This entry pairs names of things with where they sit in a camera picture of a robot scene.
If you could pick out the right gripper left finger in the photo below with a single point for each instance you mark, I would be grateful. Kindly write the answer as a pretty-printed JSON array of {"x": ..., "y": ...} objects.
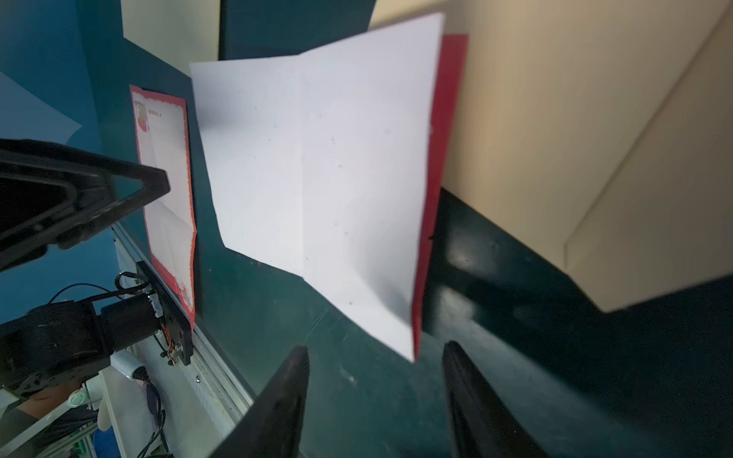
[{"x": 273, "y": 425}]

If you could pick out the red bordered letter paper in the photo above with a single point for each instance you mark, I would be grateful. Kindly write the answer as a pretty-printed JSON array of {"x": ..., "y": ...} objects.
[{"x": 318, "y": 165}]

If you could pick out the red letter paper flat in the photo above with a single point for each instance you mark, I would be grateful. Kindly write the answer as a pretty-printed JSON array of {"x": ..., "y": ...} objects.
[{"x": 162, "y": 139}]

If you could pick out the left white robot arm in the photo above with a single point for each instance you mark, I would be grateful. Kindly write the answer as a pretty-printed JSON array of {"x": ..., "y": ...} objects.
[{"x": 69, "y": 341}]

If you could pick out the large yellow envelope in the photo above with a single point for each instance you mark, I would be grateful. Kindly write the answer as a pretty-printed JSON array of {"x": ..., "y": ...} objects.
[{"x": 178, "y": 32}]

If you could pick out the small yellow envelope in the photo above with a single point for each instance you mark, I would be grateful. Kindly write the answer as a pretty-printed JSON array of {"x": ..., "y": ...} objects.
[{"x": 598, "y": 134}]

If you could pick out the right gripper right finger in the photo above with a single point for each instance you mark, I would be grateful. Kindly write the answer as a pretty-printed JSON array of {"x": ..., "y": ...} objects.
[{"x": 480, "y": 423}]

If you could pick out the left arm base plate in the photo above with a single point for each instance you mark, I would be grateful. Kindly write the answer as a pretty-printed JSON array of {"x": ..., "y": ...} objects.
[{"x": 175, "y": 327}]

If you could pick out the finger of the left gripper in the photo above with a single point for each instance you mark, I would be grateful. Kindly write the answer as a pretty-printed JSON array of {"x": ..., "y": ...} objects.
[{"x": 53, "y": 194}]

